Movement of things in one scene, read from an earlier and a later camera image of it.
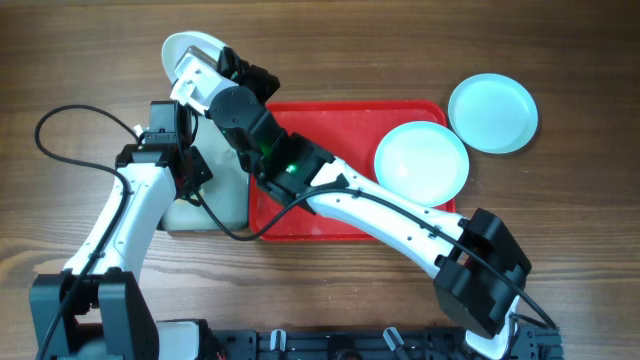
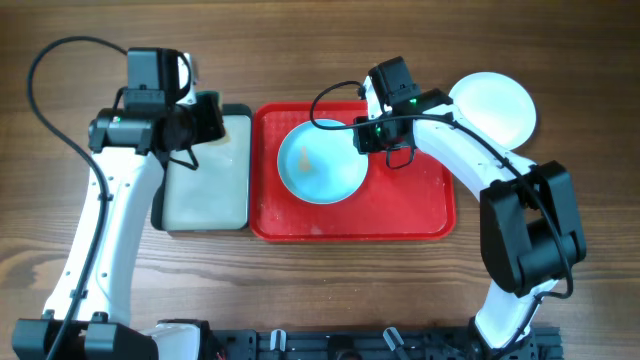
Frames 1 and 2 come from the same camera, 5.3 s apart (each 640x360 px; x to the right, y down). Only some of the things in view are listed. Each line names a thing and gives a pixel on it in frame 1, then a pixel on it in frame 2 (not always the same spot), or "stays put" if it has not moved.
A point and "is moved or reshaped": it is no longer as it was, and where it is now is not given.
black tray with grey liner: x=193 y=207 stays put
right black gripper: x=255 y=76 to x=363 y=136
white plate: x=206 y=46 to x=498 y=105
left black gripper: x=198 y=167 to x=211 y=118
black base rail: x=526 y=343 stays put
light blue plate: x=422 y=161 is moved or reshaped
